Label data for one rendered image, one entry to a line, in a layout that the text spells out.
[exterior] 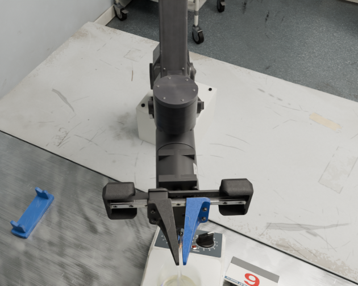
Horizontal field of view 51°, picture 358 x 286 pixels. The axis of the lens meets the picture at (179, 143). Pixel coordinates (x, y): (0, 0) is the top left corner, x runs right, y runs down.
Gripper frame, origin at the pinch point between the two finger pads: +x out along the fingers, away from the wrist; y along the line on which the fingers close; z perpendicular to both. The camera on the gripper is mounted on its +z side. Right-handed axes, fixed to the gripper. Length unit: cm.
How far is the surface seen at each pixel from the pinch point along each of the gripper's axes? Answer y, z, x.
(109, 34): 18, 26, -79
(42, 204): 26.8, 25.1, -19.8
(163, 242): 2.2, 20.3, -8.5
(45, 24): 69, 83, -175
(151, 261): 4.3, 17.4, -4.0
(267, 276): -16.3, 25.8, -3.7
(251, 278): -13.0, 24.2, -2.9
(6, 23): 81, 68, -152
